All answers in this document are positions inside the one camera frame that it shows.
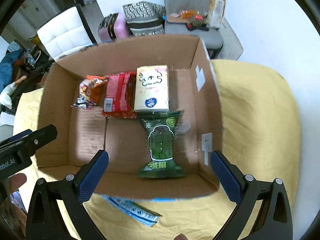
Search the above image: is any white padded chair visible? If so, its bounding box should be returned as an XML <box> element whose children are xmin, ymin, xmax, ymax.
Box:
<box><xmin>37</xmin><ymin>5</ymin><xmax>97</xmax><ymax>61</ymax></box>

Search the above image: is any blue snack packet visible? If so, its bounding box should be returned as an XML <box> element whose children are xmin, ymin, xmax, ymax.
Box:
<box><xmin>101</xmin><ymin>194</ymin><xmax>163</xmax><ymax>227</ymax></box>

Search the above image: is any black white patterned bag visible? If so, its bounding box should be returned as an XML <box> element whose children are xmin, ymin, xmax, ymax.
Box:
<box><xmin>123</xmin><ymin>1</ymin><xmax>165</xmax><ymax>36</ymax></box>

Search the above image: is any yellow tablecloth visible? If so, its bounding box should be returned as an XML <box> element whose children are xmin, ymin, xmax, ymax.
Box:
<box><xmin>13</xmin><ymin>59</ymin><xmax>302</xmax><ymax>240</ymax></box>

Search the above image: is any pink suitcase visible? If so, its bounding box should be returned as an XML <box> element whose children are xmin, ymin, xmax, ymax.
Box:
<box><xmin>98</xmin><ymin>12</ymin><xmax>132</xmax><ymax>43</ymax></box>

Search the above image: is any blue printed cardboard box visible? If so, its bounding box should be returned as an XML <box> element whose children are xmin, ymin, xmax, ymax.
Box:
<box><xmin>36</xmin><ymin>34</ymin><xmax>222</xmax><ymax>200</ymax></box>

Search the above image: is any person's hand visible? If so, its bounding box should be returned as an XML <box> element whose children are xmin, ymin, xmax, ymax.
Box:
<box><xmin>9</xmin><ymin>173</ymin><xmax>27</xmax><ymax>193</ymax></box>

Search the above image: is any green snack bag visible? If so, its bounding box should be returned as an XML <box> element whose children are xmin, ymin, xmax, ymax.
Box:
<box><xmin>137</xmin><ymin>111</ymin><xmax>185</xmax><ymax>179</ymax></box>

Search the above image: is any grey office chair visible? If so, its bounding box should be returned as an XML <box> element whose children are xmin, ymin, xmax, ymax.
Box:
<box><xmin>164</xmin><ymin>0</ymin><xmax>223</xmax><ymax>59</ymax></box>

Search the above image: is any red snack packet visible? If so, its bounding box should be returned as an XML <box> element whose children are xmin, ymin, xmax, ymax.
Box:
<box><xmin>102</xmin><ymin>72</ymin><xmax>137</xmax><ymax>119</ymax></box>

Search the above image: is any orange panda snack bag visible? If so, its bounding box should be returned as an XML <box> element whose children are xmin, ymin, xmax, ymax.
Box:
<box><xmin>71</xmin><ymin>75</ymin><xmax>108</xmax><ymax>110</ymax></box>

